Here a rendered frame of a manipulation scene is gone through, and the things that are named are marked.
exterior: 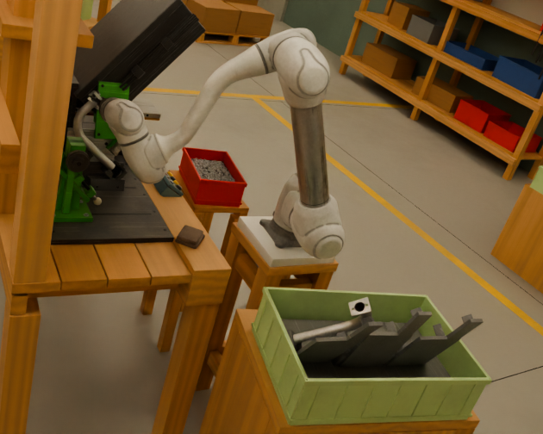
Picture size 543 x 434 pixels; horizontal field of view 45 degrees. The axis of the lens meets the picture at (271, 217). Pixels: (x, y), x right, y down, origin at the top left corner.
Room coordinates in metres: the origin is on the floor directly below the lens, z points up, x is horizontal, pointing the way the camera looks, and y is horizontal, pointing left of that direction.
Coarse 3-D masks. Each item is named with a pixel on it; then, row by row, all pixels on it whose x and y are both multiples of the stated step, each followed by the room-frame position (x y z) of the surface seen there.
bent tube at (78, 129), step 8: (88, 104) 2.17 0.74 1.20; (96, 104) 2.18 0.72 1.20; (80, 112) 2.15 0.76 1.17; (88, 112) 2.17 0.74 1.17; (80, 120) 2.14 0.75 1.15; (80, 128) 2.14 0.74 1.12; (80, 136) 2.13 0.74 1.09; (88, 144) 2.14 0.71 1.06; (96, 152) 2.15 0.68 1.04; (104, 160) 2.16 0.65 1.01; (112, 168) 2.18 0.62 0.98
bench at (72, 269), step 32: (0, 224) 1.76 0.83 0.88; (0, 256) 1.69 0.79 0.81; (64, 256) 1.70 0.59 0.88; (96, 256) 1.75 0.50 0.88; (128, 256) 1.80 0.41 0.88; (160, 256) 1.86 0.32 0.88; (32, 288) 1.52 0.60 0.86; (64, 288) 1.57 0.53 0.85; (96, 288) 1.71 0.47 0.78; (128, 288) 1.77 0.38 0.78; (160, 288) 1.84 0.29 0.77; (32, 320) 1.53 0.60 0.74; (192, 320) 1.83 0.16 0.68; (32, 352) 1.53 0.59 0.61; (192, 352) 1.85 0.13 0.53; (0, 384) 1.52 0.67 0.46; (192, 384) 1.87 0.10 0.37; (0, 416) 1.49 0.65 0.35; (160, 416) 1.87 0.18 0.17
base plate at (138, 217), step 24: (96, 192) 2.11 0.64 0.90; (120, 192) 2.16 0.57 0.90; (144, 192) 2.22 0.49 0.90; (96, 216) 1.95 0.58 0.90; (120, 216) 1.99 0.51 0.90; (144, 216) 2.04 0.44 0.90; (72, 240) 1.77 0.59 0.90; (96, 240) 1.81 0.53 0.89; (120, 240) 1.86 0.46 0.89; (144, 240) 1.91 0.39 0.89; (168, 240) 1.96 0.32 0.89
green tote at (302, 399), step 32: (288, 288) 1.77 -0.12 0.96; (256, 320) 1.72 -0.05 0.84; (384, 320) 1.93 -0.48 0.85; (288, 352) 1.49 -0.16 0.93; (448, 352) 1.79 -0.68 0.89; (288, 384) 1.44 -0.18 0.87; (320, 384) 1.38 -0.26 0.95; (352, 384) 1.42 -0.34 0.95; (384, 384) 1.47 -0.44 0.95; (416, 384) 1.51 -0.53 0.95; (448, 384) 1.56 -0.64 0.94; (480, 384) 1.61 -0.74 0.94; (288, 416) 1.38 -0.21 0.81; (320, 416) 1.40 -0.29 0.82; (352, 416) 1.45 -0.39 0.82; (384, 416) 1.49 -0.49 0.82; (416, 416) 1.54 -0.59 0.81; (448, 416) 1.58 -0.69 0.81
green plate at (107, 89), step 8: (104, 88) 2.24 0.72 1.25; (112, 88) 2.26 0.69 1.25; (120, 88) 2.27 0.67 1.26; (128, 88) 2.29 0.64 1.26; (104, 96) 2.24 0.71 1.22; (112, 96) 2.25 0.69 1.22; (120, 96) 2.27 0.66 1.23; (96, 112) 2.22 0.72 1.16; (96, 120) 2.20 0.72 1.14; (96, 128) 2.20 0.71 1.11; (104, 128) 2.22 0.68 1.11; (96, 136) 2.19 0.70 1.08; (104, 136) 2.21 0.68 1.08; (112, 136) 2.23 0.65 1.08
